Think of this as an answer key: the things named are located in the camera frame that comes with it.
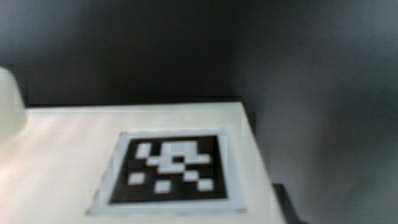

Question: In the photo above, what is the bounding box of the white drawer cabinet box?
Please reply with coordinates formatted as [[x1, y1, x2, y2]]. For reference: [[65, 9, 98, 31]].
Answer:
[[0, 103, 287, 224]]

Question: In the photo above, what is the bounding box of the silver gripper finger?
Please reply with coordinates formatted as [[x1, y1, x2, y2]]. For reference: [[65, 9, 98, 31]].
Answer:
[[0, 67, 27, 140]]

